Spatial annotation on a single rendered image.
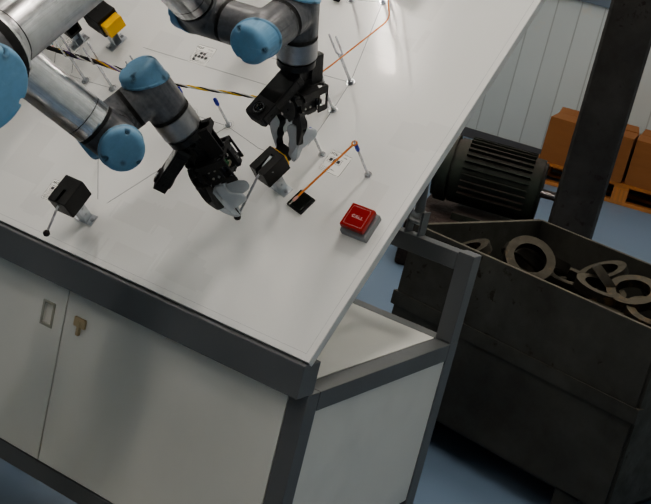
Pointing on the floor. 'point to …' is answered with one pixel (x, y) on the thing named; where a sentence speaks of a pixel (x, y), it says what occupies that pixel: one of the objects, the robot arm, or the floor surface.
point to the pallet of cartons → (639, 164)
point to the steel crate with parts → (551, 356)
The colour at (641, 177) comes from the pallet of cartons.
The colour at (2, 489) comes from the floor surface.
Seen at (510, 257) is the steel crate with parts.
